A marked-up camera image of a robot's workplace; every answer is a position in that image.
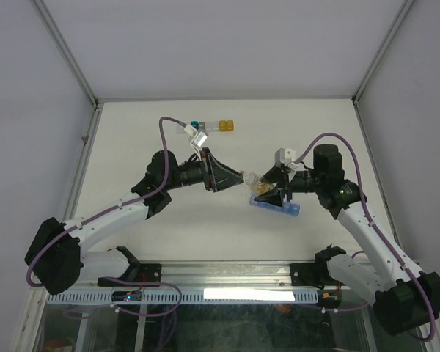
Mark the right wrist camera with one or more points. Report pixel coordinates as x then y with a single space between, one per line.
284 157

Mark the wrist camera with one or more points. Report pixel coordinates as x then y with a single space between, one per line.
284 157
196 137

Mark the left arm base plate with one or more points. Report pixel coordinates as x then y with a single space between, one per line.
136 275

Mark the left aluminium frame post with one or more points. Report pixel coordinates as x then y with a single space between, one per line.
56 35

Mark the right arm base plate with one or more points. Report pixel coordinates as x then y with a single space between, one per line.
312 274

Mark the aluminium front rail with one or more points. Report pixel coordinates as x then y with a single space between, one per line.
223 273

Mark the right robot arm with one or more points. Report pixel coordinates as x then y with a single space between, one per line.
402 295

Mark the aluminium frame post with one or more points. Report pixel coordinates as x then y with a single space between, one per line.
56 35
384 46

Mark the right aluminium frame post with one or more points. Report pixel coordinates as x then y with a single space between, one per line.
384 46

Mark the blue weekly pill organizer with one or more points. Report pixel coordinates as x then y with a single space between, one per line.
290 209

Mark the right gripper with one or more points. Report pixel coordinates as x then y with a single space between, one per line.
275 174

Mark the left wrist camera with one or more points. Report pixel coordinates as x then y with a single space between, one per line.
196 137

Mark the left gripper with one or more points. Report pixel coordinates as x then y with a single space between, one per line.
216 169

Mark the grey slotted cable duct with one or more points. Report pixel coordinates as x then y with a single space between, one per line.
171 297

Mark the amber pill bottle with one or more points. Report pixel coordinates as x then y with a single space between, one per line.
257 184

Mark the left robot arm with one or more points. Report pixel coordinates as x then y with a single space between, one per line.
62 253

